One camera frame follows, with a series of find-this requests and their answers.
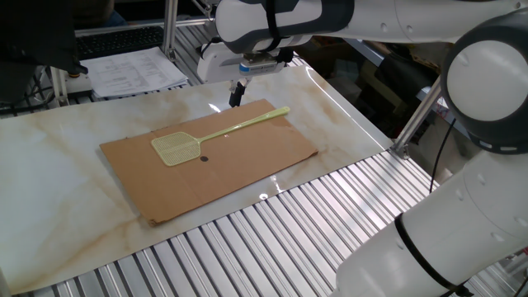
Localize black monitor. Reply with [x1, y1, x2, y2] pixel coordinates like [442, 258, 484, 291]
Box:
[0, 0, 88, 104]

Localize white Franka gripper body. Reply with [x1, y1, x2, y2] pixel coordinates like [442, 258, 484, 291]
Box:
[196, 42, 248, 83]

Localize black computer keyboard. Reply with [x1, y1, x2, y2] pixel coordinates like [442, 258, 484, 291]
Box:
[75, 26, 165, 61]

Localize aluminium frame post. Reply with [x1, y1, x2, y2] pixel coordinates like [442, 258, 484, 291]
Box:
[161, 0, 179, 62]
[389, 76, 442, 160]
[50, 65, 70, 106]

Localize aluminium frame rail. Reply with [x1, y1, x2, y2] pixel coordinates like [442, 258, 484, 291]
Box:
[73, 16, 216, 38]

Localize silver wrist camera blue ends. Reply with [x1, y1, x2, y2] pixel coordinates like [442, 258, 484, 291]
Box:
[238, 52, 288, 78]

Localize seated person dark clothes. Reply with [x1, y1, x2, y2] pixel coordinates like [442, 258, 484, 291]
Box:
[73, 0, 130, 30]

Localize brown cardboard sheet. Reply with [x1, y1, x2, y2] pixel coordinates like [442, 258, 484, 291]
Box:
[99, 98, 319, 227]

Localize yellow-green plastic flyswatter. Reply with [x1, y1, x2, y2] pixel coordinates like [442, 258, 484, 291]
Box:
[150, 106, 291, 167]

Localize stack of printed papers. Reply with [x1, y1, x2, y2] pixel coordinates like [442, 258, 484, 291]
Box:
[80, 46, 190, 100]

